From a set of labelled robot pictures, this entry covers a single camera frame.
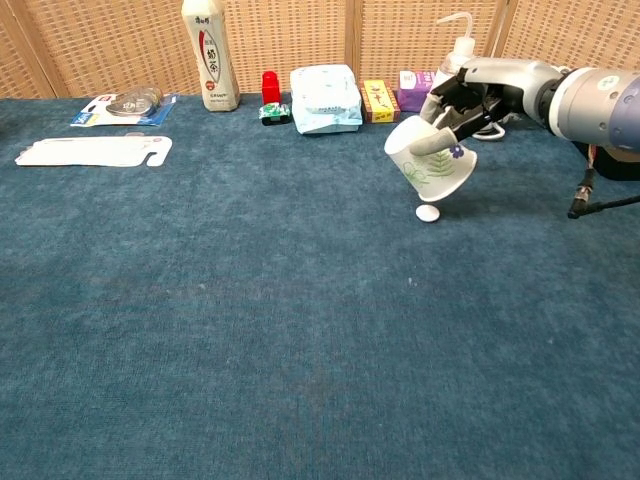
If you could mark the blue tape blister pack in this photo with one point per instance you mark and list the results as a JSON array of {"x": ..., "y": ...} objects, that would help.
[{"x": 127, "y": 106}]

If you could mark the light blue wet wipes pack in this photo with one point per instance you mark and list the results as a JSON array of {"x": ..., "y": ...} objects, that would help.
[{"x": 325, "y": 100}]

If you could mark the white round disc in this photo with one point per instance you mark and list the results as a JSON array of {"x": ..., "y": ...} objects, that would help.
[{"x": 428, "y": 213}]

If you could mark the black plastic tray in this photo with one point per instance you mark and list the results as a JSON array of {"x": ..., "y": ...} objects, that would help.
[{"x": 620, "y": 167}]

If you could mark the purple box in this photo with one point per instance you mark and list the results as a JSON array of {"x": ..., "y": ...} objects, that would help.
[{"x": 412, "y": 92}]

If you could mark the yellow and red box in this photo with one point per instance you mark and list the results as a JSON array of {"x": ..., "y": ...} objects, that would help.
[{"x": 380, "y": 102}]

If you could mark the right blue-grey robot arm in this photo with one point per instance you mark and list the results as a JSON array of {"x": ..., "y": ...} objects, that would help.
[{"x": 600, "y": 105}]

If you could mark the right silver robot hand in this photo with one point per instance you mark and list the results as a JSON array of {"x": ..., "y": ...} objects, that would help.
[{"x": 510, "y": 80}]

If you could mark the small red stamp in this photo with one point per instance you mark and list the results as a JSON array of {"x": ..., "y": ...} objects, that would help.
[{"x": 271, "y": 87}]

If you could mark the clear plastic wash bottle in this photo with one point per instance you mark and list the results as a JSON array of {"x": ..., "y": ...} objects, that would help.
[{"x": 462, "y": 47}]

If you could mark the floral print paper cup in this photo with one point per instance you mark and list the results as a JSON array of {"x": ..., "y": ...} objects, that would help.
[{"x": 430, "y": 175}]

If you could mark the blue table cloth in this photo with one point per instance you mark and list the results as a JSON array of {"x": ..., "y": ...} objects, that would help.
[{"x": 250, "y": 310}]

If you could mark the milk tea plastic bottle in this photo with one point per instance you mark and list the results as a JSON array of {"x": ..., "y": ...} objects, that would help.
[{"x": 212, "y": 60}]

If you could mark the flat white card package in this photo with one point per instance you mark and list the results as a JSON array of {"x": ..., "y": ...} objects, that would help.
[{"x": 90, "y": 151}]

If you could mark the woven folding screen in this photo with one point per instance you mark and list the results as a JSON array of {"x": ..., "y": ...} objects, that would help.
[{"x": 310, "y": 35}]

